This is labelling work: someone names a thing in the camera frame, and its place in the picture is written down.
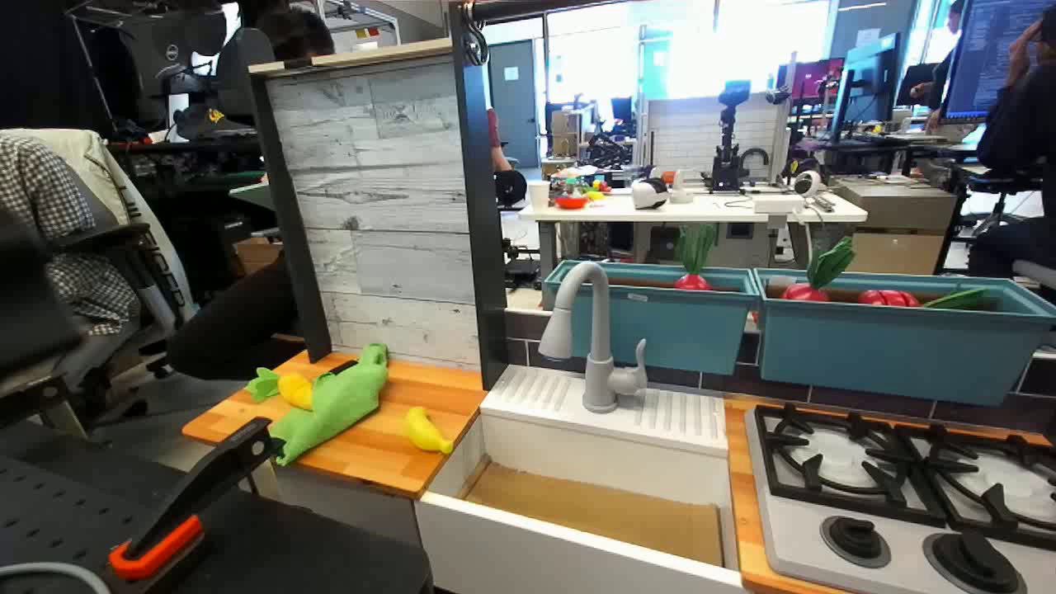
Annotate green microfiber towel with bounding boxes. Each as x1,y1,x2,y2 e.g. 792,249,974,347
266,339,392,470

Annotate grey toy faucet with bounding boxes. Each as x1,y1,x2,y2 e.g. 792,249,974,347
533,259,654,417

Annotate short teal planter box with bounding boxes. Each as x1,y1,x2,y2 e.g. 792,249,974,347
538,259,765,381

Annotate white toy sink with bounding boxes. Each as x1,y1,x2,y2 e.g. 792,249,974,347
413,362,737,594

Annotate red toy radish straight leaves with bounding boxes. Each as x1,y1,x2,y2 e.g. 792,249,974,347
671,224,718,295

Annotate yellow toy banana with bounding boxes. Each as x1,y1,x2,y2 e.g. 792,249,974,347
399,402,455,459

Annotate whitewashed wood backsplash panel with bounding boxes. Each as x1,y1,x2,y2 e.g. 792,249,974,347
246,35,488,374

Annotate white table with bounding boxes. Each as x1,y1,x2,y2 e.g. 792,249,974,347
523,187,870,273

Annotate yellow toy corn green husk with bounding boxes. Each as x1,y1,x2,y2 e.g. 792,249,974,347
242,362,321,414

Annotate red toy radish slanted leaf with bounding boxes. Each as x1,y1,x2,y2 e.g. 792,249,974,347
779,233,858,307

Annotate black perforated platform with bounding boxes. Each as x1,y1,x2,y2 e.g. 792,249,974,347
0,417,436,594

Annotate white toy stove top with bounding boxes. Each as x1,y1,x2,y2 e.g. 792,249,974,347
741,399,1056,594

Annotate red toy pepper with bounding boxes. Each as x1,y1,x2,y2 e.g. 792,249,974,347
853,286,922,311

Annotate person with black hair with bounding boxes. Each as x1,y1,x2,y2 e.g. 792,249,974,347
210,0,337,125

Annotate long teal planter box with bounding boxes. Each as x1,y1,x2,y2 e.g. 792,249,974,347
753,267,1056,408

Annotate beige cabinet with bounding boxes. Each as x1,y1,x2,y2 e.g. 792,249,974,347
835,175,961,278

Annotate black burner grate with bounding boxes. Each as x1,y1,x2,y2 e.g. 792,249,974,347
754,402,1056,553

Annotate black stove knob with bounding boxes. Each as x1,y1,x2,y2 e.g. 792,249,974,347
924,532,1028,594
823,516,890,570

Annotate green toy vegetable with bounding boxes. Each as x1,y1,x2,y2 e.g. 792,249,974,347
922,285,1001,312

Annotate dark dell monitor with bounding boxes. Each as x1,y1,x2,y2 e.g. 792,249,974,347
62,4,227,130

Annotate grey mesh office chair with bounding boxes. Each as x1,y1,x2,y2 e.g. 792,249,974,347
0,125,201,441

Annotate person in dark clothes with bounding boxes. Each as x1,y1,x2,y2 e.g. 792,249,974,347
967,10,1056,278

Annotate large computer monitor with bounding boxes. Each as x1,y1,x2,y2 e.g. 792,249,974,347
941,0,1056,125

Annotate black vertical post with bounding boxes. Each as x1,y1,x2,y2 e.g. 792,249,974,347
446,0,512,391

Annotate black camera stand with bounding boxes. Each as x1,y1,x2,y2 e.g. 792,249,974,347
702,75,772,196

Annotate black clamp orange handle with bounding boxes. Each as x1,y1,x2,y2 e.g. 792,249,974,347
104,414,286,587

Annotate grey cable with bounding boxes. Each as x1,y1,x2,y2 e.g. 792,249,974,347
0,559,113,594

